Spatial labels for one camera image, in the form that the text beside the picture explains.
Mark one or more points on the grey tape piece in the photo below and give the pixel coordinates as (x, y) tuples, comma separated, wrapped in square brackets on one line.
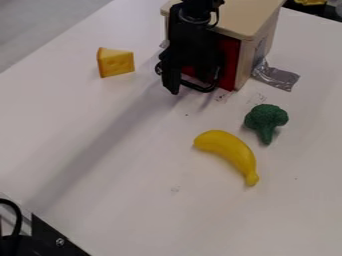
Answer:
[(275, 76)]

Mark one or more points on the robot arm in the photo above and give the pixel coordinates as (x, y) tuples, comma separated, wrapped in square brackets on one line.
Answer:
[(198, 8)]

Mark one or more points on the yellow toy banana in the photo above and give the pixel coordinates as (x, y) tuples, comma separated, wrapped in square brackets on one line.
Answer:
[(231, 151)]

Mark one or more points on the black bracket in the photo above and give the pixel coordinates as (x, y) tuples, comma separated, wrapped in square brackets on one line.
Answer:
[(44, 241)]

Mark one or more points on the cabinet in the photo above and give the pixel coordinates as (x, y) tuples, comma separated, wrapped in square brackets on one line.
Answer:
[(249, 16)]

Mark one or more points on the green toy broccoli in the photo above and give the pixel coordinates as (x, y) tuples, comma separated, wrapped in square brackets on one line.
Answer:
[(266, 120)]

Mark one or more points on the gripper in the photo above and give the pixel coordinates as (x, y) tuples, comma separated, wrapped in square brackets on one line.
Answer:
[(191, 40)]

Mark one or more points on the yellow toy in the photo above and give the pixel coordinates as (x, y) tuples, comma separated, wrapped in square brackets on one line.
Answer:
[(311, 1)]

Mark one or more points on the yellow toy cheese wedge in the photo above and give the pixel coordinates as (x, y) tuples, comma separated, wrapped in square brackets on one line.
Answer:
[(115, 62)]

